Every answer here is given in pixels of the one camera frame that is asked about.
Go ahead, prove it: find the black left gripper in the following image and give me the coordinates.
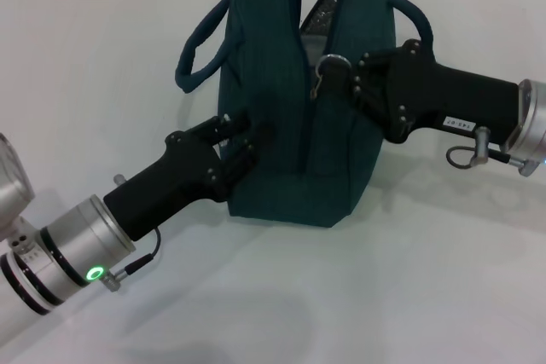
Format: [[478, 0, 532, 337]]
[[103, 113, 276, 242]]

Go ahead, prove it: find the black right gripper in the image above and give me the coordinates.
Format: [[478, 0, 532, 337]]
[[322, 38, 522, 144]]

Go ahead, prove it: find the dark teal insulated lunch bag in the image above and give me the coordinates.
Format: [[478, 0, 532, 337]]
[[174, 0, 435, 228]]

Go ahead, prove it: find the right arm cable with connector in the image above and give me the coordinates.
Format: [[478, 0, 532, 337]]
[[445, 126, 545, 177]]

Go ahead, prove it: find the arm cable with connector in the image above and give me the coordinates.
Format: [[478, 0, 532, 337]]
[[100, 174, 162, 292], [445, 126, 545, 177]]

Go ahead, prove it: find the left arm cable with connector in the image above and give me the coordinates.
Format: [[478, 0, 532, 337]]
[[100, 174, 162, 292]]

